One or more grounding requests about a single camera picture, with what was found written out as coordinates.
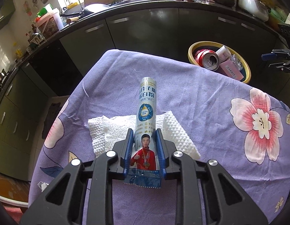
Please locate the purple floral tablecloth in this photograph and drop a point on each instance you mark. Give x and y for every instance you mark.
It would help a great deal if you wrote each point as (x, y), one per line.
(264, 173)

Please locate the pink cardboard box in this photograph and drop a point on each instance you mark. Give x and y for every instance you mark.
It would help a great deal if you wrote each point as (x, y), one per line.
(230, 70)

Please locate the red soda can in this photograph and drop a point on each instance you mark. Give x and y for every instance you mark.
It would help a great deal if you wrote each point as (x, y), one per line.
(207, 59)

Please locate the yellow rimmed trash bin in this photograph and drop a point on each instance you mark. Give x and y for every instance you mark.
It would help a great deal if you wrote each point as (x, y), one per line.
(224, 53)

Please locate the white dish rack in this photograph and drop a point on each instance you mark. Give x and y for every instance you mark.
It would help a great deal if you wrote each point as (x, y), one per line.
(37, 38)

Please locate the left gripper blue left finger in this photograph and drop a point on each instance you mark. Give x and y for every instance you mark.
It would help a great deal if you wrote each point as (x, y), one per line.
(128, 144)

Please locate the pink lidded storage bucket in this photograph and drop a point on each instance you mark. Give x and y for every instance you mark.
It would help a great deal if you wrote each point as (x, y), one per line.
(50, 23)

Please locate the white blue powder sachet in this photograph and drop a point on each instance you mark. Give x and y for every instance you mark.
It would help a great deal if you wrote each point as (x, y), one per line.
(142, 162)

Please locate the white paper napkin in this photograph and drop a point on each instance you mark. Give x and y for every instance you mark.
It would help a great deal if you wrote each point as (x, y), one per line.
(105, 132)

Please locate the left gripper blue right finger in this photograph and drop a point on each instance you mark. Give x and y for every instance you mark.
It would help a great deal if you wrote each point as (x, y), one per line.
(160, 152)

